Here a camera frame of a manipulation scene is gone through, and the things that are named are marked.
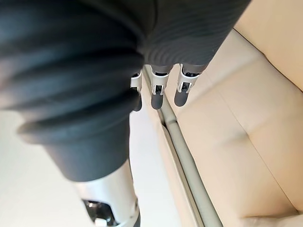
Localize cream leather sofa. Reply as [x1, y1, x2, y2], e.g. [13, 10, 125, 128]
[142, 0, 303, 227]

